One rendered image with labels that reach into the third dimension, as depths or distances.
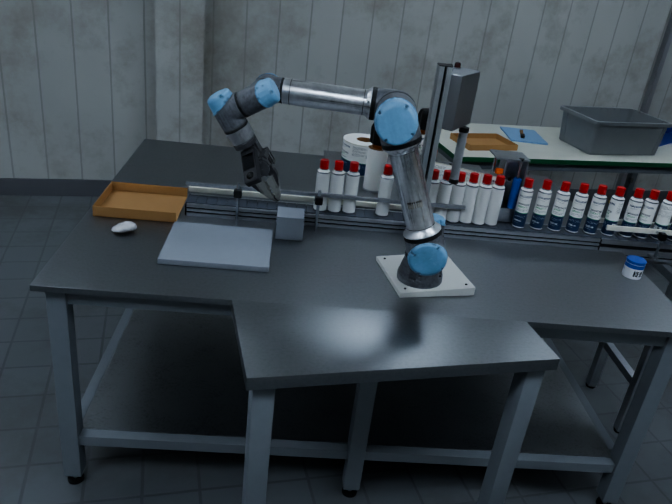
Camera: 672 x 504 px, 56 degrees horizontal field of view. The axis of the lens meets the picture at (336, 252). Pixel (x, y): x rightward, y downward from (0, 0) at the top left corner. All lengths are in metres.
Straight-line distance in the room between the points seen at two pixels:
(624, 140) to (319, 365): 3.16
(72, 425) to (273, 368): 0.93
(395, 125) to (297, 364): 0.69
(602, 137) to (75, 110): 3.43
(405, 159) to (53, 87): 3.26
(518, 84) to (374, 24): 1.28
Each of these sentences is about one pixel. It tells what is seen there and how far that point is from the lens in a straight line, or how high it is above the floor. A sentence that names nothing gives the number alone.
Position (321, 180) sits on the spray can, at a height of 1.01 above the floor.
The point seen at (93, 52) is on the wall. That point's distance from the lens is 4.62.
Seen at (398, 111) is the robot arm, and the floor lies 1.44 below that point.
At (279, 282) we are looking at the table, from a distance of 2.06.
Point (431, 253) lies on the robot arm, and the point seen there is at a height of 1.04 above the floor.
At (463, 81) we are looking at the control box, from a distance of 2.25.
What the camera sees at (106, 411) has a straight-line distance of 2.51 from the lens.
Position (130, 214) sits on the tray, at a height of 0.85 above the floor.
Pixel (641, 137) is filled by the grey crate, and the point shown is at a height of 0.92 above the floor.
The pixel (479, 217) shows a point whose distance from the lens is 2.58.
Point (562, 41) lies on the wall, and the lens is 5.45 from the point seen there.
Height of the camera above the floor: 1.84
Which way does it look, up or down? 26 degrees down
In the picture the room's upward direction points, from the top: 7 degrees clockwise
